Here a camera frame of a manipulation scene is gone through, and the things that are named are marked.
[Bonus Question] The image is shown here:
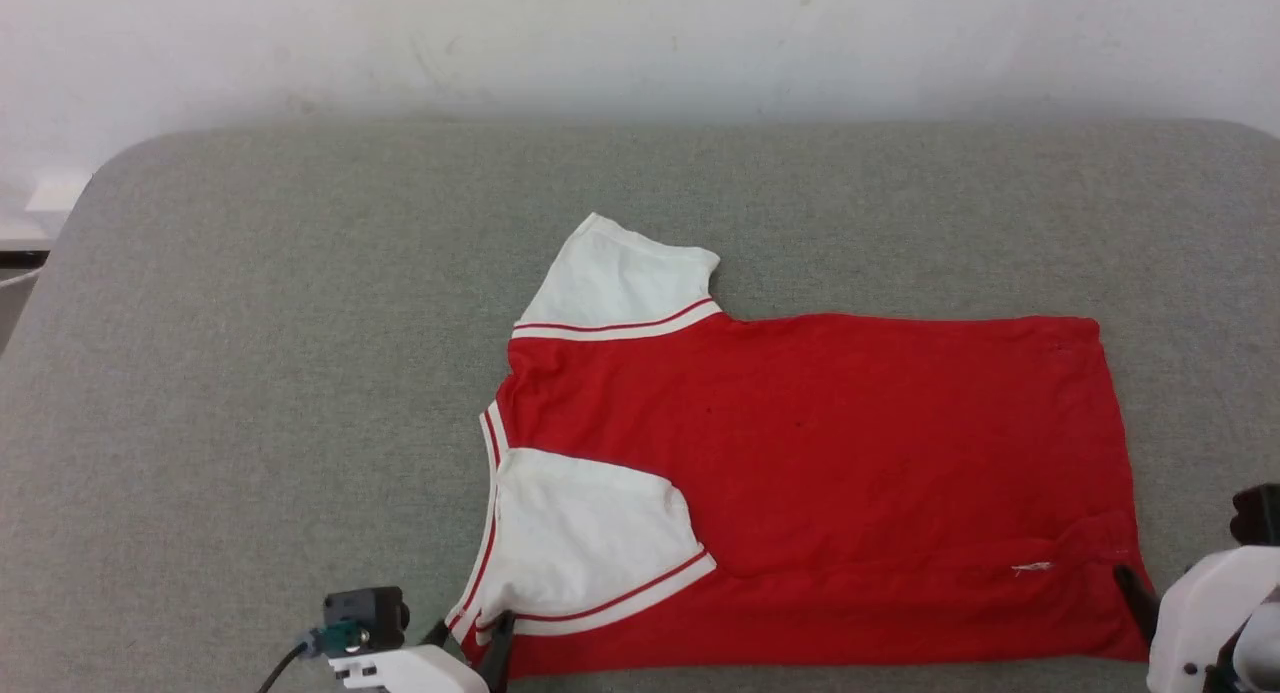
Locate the grey fabric sofa cushion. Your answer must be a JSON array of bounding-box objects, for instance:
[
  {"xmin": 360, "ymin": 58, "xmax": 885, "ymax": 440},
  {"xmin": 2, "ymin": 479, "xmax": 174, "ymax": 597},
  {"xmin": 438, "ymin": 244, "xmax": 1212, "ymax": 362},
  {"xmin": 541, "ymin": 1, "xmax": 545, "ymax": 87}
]
[{"xmin": 0, "ymin": 118, "xmax": 1280, "ymax": 693}]

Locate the red and white jersey shirt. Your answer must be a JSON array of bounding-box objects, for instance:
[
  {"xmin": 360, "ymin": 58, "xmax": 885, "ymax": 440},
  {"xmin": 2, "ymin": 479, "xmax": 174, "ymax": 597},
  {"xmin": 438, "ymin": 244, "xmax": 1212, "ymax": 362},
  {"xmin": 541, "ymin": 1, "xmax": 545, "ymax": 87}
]
[{"xmin": 444, "ymin": 212, "xmax": 1153, "ymax": 680}]

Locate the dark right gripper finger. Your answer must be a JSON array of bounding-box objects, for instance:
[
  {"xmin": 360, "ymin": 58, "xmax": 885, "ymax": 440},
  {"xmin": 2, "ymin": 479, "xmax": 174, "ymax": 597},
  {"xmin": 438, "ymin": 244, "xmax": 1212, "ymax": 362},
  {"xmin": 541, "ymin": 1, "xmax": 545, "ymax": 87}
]
[{"xmin": 1112, "ymin": 564, "xmax": 1162, "ymax": 644}]

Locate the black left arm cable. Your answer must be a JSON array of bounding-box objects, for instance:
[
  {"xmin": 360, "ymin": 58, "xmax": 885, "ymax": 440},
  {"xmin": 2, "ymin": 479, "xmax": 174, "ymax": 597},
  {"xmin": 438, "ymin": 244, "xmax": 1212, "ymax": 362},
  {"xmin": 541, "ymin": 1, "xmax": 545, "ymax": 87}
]
[{"xmin": 257, "ymin": 625, "xmax": 333, "ymax": 693}]

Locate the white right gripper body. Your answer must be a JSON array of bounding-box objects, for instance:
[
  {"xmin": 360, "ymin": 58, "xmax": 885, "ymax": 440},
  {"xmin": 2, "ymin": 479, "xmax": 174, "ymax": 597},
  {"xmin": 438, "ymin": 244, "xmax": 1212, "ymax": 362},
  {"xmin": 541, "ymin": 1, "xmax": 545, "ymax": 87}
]
[{"xmin": 1147, "ymin": 544, "xmax": 1280, "ymax": 693}]

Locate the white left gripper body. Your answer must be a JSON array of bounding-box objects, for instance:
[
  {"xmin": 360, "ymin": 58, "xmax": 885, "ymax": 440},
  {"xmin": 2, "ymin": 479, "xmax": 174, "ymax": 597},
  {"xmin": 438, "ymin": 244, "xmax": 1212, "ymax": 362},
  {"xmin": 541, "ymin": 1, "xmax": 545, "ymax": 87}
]
[{"xmin": 327, "ymin": 644, "xmax": 493, "ymax": 693}]

